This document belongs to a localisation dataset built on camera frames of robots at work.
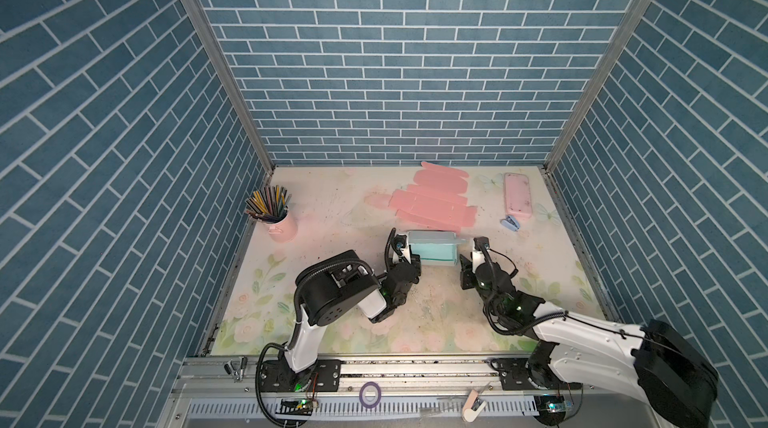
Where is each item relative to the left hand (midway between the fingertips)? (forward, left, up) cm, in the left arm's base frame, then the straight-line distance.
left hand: (413, 245), depth 92 cm
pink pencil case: (+24, -41, -4) cm, 48 cm away
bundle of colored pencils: (+12, +45, +6) cm, 47 cm away
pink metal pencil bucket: (+5, +41, +1) cm, 41 cm away
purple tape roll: (-37, +10, -5) cm, 39 cm away
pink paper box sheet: (+23, -10, -5) cm, 26 cm away
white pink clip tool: (-42, -11, -2) cm, 44 cm away
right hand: (-6, -13, +6) cm, 15 cm away
